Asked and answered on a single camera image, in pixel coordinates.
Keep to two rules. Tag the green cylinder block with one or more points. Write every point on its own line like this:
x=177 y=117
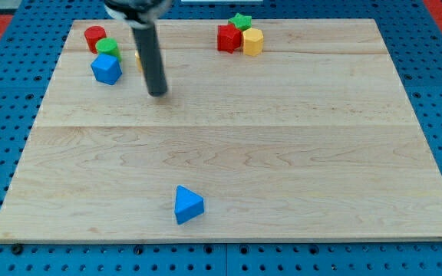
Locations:
x=108 y=46

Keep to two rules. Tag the green star block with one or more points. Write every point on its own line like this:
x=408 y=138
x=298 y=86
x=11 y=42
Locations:
x=241 y=21

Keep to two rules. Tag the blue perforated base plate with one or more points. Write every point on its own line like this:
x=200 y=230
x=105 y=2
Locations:
x=29 y=50

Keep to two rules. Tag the wooden board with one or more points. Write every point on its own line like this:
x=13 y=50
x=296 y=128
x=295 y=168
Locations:
x=313 y=140

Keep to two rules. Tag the yellow hexagon block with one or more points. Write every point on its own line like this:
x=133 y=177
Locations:
x=253 y=41

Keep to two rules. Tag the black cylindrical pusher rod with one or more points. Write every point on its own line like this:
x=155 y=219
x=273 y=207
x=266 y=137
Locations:
x=148 y=48

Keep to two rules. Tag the blue cube block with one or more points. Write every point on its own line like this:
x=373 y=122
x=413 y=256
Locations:
x=106 y=69

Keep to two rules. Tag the red cylinder block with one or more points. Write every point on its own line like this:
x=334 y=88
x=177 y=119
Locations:
x=92 y=35

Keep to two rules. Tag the red star block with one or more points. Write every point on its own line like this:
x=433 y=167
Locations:
x=228 y=38

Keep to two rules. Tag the blue triangle block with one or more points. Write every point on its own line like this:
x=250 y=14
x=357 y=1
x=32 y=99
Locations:
x=188 y=205

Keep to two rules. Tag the yellow block behind rod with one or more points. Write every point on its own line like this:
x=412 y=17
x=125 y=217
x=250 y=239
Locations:
x=138 y=61

